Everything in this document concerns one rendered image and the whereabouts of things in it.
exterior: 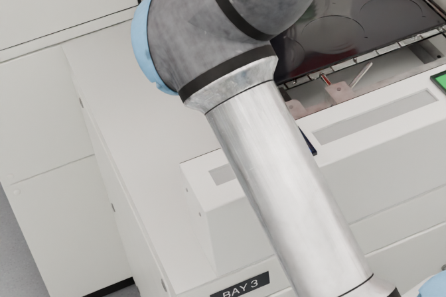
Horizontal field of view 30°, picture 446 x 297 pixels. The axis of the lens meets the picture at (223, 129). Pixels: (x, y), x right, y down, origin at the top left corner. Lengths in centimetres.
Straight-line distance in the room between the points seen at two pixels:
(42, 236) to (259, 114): 110
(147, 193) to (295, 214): 44
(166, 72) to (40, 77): 74
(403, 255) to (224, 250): 33
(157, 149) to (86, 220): 61
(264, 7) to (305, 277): 28
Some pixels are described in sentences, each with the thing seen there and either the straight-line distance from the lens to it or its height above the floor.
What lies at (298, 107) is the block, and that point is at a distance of 123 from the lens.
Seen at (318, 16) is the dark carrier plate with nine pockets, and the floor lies 90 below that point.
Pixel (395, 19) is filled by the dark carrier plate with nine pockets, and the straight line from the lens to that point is 141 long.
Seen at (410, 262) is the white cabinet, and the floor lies 67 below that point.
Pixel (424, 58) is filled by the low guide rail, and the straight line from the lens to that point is 144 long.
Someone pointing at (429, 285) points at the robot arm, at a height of 106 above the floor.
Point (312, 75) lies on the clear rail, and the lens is 130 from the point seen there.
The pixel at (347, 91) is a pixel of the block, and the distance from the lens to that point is 126.
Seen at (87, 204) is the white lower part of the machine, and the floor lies 38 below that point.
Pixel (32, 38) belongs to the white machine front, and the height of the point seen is 85.
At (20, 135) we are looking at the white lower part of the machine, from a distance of 170.
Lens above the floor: 175
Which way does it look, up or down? 44 degrees down
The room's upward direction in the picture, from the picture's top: 8 degrees counter-clockwise
